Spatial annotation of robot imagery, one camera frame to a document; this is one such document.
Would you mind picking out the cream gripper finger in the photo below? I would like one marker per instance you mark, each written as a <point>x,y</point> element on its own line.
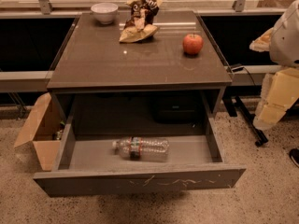
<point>262,43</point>
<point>279,93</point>

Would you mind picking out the clear plastic water bottle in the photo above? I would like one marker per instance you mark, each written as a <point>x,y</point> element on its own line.
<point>136,148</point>

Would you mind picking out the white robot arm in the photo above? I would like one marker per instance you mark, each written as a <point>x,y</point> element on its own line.
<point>284,44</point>

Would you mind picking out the grey cabinet with glass top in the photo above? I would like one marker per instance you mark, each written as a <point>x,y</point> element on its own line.
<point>146,88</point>

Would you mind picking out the open grey top drawer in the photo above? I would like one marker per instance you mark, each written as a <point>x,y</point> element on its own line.
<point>87,164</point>

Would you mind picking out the black wheeled stand base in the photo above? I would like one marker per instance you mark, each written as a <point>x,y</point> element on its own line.
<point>233,104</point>

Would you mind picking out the black shoe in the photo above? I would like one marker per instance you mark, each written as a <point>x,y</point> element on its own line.
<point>294,156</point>

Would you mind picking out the red apple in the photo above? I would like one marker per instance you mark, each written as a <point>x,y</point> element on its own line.
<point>192,44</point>

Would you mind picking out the crumpled brown chip bag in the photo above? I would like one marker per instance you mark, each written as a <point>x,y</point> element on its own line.
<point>140,25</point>

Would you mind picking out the white ceramic bowl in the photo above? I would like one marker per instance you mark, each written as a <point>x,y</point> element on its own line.
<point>105,13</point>

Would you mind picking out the open cardboard box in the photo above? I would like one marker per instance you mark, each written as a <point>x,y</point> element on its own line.
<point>40,130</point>

